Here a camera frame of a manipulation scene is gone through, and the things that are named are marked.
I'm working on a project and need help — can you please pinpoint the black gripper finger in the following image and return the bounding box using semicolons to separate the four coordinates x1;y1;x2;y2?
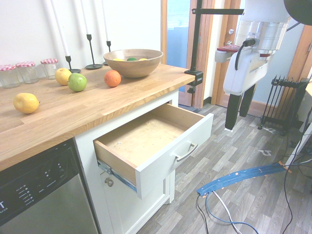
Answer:
239;82;256;117
224;93;241;133

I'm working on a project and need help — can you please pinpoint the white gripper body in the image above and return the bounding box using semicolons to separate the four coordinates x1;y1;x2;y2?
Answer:
223;47;269;96

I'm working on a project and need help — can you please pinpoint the white wooden drawer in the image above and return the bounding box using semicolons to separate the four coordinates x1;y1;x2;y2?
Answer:
93;102;215;200

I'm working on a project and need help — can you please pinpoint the black Ulanzi clamp stand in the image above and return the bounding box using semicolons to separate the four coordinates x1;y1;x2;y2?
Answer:
184;0;245;95

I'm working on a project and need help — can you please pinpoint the large wooden bowl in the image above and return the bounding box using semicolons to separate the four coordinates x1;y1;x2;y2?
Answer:
103;49;164;78

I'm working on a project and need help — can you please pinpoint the orange fruit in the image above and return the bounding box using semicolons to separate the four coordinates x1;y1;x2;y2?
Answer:
104;70;122;88

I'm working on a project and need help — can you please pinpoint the black candle holder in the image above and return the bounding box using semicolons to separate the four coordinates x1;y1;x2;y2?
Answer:
64;55;81;74
84;34;103;70
102;40;112;66

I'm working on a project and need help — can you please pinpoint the tall white candle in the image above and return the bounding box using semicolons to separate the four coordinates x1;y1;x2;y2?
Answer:
100;0;109;42
80;0;90;35
50;0;70;57

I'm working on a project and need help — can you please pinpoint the white kitchen cabinet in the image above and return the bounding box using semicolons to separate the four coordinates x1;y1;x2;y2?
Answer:
74;89;180;234

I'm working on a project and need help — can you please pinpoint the green apple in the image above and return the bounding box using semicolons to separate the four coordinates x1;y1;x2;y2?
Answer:
67;73;88;93

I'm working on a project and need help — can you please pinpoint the yellow apple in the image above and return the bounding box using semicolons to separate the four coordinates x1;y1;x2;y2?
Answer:
55;67;73;86

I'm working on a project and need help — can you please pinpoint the glass jar checkered lid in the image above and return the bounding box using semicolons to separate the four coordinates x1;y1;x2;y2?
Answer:
40;58;60;80
16;61;39;84
0;64;20;89

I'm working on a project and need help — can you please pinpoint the yellow pear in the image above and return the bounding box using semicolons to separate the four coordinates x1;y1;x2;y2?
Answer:
13;93;40;115

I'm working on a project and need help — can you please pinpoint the stainless steel dishwasher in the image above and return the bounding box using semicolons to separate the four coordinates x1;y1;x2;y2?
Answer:
0;138;99;234

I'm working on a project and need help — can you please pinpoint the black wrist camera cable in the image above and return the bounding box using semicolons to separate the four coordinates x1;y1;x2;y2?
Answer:
234;38;256;71

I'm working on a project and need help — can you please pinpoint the grey and red wrist camera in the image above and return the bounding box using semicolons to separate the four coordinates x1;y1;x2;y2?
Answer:
215;45;239;63

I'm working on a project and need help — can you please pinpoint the wooden door frame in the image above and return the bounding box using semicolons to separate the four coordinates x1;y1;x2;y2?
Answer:
160;0;245;109

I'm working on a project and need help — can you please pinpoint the silver drawer handle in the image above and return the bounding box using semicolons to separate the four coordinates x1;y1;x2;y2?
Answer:
172;142;198;162

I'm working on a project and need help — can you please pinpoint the blue floor cable cover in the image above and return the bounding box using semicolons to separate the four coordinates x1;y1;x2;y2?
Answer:
196;163;289;197

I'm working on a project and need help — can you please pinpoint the white floor cable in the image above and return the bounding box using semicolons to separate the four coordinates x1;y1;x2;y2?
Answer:
211;190;242;234

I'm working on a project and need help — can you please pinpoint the black floor cable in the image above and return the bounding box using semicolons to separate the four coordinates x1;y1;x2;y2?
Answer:
274;117;312;234

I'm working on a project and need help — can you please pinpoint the blue floor cable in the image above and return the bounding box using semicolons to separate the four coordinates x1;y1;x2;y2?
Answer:
204;192;259;234

